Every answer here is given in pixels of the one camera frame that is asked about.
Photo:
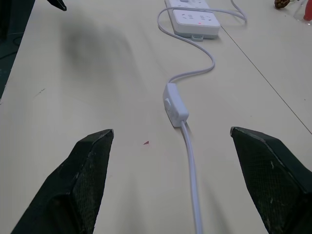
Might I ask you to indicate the black box-shaped object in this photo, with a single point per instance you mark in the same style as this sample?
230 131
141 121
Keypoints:
6 17

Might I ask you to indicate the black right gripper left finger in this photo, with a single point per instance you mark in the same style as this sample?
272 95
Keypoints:
73 185

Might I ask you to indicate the red object in glass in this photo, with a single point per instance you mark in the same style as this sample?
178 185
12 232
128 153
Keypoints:
307 12

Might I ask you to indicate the white power strip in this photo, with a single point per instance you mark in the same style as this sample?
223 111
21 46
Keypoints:
195 20

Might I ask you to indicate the clear glass vessel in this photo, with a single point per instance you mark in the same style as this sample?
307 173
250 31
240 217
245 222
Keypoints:
298 14

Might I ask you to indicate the brown pine cone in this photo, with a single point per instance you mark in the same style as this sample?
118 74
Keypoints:
281 3

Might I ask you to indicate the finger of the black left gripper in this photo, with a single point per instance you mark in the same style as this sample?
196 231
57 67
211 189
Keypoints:
58 4

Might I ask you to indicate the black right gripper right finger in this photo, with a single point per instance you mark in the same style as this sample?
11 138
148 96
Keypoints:
273 180

